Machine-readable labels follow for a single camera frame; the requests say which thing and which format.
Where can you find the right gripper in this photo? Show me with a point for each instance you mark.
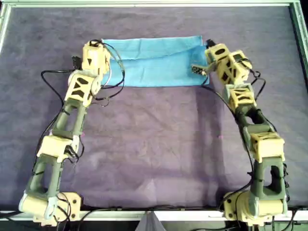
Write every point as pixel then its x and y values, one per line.
pixel 234 67

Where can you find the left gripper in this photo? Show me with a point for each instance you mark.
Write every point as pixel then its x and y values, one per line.
pixel 92 57

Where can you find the blue microfiber cloth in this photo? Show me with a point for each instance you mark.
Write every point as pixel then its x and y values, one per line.
pixel 156 72

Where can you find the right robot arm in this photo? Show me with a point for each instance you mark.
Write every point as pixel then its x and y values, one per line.
pixel 267 146

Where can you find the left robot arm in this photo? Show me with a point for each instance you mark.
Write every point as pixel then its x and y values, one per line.
pixel 77 89

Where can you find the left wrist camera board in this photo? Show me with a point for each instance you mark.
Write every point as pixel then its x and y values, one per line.
pixel 77 63

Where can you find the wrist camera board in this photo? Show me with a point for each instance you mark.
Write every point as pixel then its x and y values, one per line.
pixel 77 63
pixel 198 69

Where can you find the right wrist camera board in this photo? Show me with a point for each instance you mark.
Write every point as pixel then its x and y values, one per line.
pixel 198 69

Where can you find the aluminium table frame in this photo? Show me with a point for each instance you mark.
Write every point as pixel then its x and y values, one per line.
pixel 144 3

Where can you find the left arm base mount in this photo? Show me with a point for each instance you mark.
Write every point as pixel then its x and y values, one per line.
pixel 73 204

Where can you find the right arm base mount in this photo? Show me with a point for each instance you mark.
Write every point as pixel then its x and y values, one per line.
pixel 231 207

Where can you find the grey camera stand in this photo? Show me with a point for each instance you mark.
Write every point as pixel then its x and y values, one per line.
pixel 150 223

